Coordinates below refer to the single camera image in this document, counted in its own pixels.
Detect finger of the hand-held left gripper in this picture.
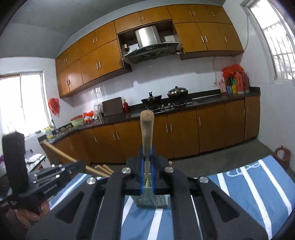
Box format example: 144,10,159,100
28,160,86,183

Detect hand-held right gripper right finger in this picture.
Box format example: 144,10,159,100
150,144,269,240

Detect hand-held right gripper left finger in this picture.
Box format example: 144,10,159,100
25,143,148,240

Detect green perforated utensil holder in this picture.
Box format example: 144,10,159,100
136,173,171,209

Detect person's left hand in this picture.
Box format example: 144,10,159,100
21,200,50,228

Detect stacked green and red bowls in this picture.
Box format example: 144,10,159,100
70,115,84,127

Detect brown lower kitchen cabinets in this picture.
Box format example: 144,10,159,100
43,96,261,165

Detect sliding window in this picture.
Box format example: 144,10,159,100
0,71,52,139

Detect red hanging plastic bag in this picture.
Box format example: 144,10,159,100
48,98,60,115

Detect clear blender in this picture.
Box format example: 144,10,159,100
94,103,103,119

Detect black gas stove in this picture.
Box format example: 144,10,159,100
147,99,194,113

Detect dark cutting board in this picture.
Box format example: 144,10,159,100
102,97,124,117

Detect black wok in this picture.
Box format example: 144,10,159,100
141,92,162,107

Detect lidded metal pot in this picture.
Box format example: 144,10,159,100
167,86,189,98

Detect blue white striped tablecloth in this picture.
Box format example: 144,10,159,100
48,155,294,240

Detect black kitchen countertop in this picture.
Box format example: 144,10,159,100
38,86,261,141

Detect red plastic jug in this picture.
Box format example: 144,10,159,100
235,71,245,94
241,70,250,93

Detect steel range hood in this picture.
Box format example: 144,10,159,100
121,26,182,64

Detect barred window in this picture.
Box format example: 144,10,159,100
240,0,295,81

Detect red jug with handle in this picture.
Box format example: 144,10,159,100
273,145,291,170

